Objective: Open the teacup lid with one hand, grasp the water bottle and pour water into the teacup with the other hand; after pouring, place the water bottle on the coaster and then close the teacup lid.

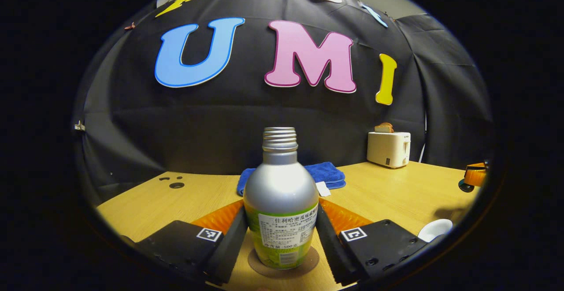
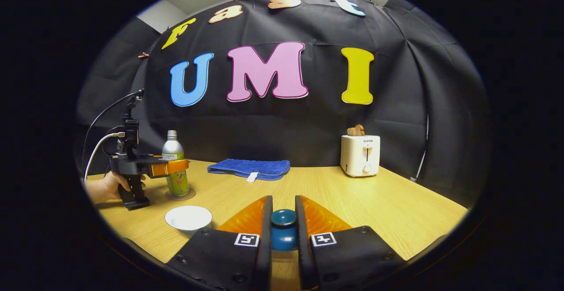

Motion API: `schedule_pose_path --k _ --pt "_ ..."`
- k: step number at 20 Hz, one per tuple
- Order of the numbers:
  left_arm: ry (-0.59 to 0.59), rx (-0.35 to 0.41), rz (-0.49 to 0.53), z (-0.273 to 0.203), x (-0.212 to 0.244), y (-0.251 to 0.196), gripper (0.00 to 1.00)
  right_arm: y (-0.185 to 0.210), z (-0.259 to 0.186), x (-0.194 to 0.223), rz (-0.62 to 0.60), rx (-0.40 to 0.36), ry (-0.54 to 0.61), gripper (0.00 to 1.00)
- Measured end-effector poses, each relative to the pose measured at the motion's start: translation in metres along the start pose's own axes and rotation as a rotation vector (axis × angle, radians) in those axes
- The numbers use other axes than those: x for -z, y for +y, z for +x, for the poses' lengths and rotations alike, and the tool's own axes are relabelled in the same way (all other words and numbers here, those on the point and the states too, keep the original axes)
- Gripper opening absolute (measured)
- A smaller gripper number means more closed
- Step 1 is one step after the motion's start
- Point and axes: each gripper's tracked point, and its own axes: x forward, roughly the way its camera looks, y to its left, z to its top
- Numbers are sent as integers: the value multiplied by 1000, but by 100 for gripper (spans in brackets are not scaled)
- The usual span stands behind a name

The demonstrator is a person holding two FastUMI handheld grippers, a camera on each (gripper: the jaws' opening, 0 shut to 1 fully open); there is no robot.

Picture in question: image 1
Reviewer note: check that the teal teacup lid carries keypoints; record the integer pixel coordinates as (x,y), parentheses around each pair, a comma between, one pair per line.
(465,187)

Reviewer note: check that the metal clip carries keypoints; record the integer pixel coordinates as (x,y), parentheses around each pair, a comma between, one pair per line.
(79,126)

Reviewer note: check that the black backdrop cloth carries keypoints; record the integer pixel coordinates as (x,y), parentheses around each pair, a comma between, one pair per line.
(220,123)

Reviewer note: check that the folded blue towel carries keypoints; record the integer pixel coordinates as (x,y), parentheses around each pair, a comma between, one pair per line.
(328,174)

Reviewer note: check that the silver green-label water bottle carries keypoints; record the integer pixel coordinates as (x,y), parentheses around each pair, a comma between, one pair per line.
(280,189)

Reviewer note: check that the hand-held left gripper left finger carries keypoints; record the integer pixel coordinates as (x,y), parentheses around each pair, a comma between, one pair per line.
(229,247)

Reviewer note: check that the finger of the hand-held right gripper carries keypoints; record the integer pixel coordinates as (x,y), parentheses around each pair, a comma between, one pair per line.
(476,176)

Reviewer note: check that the round brown coaster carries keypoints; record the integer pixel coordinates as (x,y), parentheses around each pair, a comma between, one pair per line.
(308,264)

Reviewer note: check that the bread slice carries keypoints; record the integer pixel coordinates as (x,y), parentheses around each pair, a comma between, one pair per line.
(384,128)

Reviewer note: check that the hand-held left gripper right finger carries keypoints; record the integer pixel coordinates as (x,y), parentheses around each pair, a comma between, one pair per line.
(328,242)

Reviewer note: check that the white teacup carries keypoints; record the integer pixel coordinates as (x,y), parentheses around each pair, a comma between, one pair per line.
(434,229)

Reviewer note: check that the white toaster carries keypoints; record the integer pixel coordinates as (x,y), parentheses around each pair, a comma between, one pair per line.
(387,150)

